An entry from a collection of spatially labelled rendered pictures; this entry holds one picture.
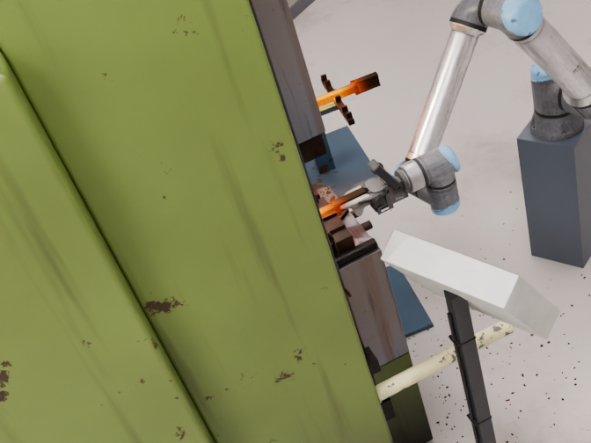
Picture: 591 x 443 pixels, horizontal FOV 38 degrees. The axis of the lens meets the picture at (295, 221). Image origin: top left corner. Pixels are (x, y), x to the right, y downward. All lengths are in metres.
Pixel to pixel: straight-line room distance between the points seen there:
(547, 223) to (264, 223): 1.83
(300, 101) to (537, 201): 1.57
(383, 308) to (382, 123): 2.15
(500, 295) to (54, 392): 0.95
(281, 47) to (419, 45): 3.25
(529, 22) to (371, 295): 0.91
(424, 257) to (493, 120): 2.51
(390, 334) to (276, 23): 1.11
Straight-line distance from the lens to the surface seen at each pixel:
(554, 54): 2.77
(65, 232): 1.64
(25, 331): 1.75
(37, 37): 1.57
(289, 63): 2.03
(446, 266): 1.96
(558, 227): 3.49
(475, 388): 2.28
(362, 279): 2.48
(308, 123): 2.11
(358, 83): 2.94
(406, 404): 2.92
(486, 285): 1.91
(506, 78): 4.75
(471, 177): 4.10
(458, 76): 2.69
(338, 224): 2.45
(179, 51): 1.63
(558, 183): 3.33
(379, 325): 2.62
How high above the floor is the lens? 2.53
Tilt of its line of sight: 38 degrees down
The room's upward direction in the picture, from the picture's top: 19 degrees counter-clockwise
